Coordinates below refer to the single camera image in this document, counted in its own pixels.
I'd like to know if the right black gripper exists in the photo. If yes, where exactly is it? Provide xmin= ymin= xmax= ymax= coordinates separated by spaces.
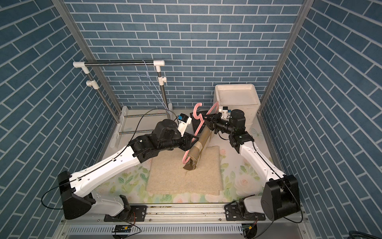
xmin=202 ymin=114 xmax=235 ymax=137

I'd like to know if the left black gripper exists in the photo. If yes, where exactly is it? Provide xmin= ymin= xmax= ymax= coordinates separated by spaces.
xmin=158 ymin=130 xmax=200 ymax=151

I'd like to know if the brown plaid scarf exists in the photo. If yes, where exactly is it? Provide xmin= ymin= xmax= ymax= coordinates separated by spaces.
xmin=183 ymin=126 xmax=212 ymax=171

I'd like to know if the pink plastic hanger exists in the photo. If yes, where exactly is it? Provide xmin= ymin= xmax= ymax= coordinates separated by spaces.
xmin=182 ymin=102 xmax=219 ymax=165

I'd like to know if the beige scarf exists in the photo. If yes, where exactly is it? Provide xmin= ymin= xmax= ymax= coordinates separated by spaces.
xmin=146 ymin=146 xmax=223 ymax=196

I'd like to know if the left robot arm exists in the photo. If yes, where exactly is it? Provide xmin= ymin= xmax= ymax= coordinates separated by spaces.
xmin=57 ymin=114 xmax=197 ymax=222

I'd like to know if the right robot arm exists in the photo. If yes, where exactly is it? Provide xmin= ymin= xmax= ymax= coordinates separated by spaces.
xmin=203 ymin=110 xmax=301 ymax=221

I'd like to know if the black notebook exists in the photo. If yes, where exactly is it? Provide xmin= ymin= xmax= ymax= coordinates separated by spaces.
xmin=190 ymin=110 xmax=208 ymax=128

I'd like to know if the white drawer cabinet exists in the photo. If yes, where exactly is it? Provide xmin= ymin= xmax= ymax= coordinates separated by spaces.
xmin=213 ymin=84 xmax=261 ymax=131

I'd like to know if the floral table mat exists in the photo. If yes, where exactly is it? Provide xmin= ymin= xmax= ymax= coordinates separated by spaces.
xmin=95 ymin=134 xmax=263 ymax=204

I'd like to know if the metal clothes rack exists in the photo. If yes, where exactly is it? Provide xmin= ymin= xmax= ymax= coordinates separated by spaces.
xmin=73 ymin=60 xmax=173 ymax=148

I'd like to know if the small black electronics board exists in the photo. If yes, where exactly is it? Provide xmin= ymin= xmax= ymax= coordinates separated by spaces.
xmin=112 ymin=225 xmax=132 ymax=235

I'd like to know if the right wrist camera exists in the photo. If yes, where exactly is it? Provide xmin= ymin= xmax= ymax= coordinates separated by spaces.
xmin=219 ymin=106 xmax=231 ymax=120

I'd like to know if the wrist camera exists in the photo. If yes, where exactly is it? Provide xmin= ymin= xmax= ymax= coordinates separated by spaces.
xmin=177 ymin=113 xmax=192 ymax=135
xmin=219 ymin=106 xmax=231 ymax=120

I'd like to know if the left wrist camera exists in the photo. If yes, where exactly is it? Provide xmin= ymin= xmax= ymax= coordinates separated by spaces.
xmin=177 ymin=113 xmax=192 ymax=135

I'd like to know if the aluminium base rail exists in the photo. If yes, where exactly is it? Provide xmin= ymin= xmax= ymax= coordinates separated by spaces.
xmin=53 ymin=203 xmax=316 ymax=239

